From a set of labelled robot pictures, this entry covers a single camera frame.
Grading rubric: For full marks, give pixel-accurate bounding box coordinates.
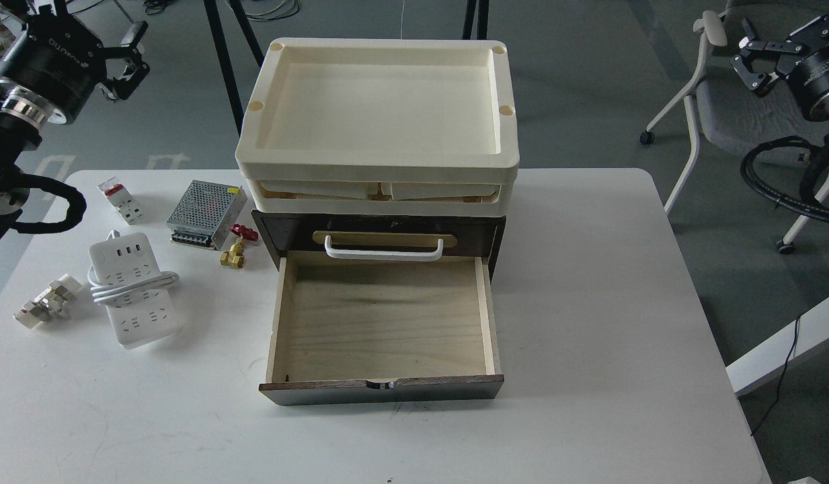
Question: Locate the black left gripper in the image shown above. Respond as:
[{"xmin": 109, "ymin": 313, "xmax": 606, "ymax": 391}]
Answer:
[{"xmin": 0, "ymin": 13, "xmax": 150, "ymax": 124}]

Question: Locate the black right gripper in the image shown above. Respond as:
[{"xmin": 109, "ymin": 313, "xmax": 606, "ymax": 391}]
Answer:
[{"xmin": 732, "ymin": 13, "xmax": 829, "ymax": 122}]

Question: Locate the white power strip with cable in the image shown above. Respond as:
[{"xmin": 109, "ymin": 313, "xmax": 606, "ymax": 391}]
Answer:
[{"xmin": 87, "ymin": 230, "xmax": 180, "ymax": 348}]

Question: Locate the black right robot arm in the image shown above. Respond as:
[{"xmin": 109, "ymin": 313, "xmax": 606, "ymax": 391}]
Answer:
[{"xmin": 731, "ymin": 12, "xmax": 829, "ymax": 223}]

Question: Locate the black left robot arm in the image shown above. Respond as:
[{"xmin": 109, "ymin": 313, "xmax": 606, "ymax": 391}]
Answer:
[{"xmin": 0, "ymin": 1, "xmax": 150, "ymax": 239}]

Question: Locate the grey white office chair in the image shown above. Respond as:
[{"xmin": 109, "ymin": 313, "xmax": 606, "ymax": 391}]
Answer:
[{"xmin": 639, "ymin": 1, "xmax": 829, "ymax": 254}]

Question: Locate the white red circuit breaker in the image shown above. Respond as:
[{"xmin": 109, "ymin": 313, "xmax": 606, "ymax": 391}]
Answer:
[{"xmin": 97, "ymin": 177, "xmax": 144, "ymax": 225}]

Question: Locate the metal mesh power supply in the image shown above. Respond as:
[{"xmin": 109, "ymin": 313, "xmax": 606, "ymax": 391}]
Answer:
[{"xmin": 166, "ymin": 179, "xmax": 246, "ymax": 250}]

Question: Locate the cream plastic lower tray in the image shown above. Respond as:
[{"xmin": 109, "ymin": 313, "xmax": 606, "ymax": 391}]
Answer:
[{"xmin": 246, "ymin": 179, "xmax": 514, "ymax": 217}]

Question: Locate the cream plastic tray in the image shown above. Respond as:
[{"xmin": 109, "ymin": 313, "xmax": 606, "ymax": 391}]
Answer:
[
  {"xmin": 235, "ymin": 38, "xmax": 520, "ymax": 185},
  {"xmin": 246, "ymin": 179, "xmax": 514, "ymax": 217}
]

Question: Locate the white metal connector block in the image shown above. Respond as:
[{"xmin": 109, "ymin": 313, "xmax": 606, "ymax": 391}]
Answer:
[{"xmin": 13, "ymin": 274, "xmax": 83, "ymax": 329}]

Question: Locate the cream plastic tray top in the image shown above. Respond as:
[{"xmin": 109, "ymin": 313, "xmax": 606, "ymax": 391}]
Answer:
[{"xmin": 235, "ymin": 38, "xmax": 520, "ymax": 185}]

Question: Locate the white side table edge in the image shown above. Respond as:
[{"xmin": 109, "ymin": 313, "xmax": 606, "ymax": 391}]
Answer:
[{"xmin": 725, "ymin": 297, "xmax": 829, "ymax": 397}]

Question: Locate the open wooden drawer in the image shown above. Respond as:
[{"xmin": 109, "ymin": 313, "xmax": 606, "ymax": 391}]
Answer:
[{"xmin": 260, "ymin": 251, "xmax": 504, "ymax": 405}]

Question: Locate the brass valve red handle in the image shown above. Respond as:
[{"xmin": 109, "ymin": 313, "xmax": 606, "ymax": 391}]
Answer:
[{"xmin": 219, "ymin": 224, "xmax": 260, "ymax": 270}]

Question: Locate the black floor cable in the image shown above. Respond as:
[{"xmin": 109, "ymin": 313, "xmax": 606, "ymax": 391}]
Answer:
[{"xmin": 750, "ymin": 315, "xmax": 802, "ymax": 438}]

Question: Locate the white drawer handle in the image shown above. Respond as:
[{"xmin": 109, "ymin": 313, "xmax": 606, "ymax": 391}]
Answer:
[{"xmin": 323, "ymin": 235, "xmax": 445, "ymax": 262}]

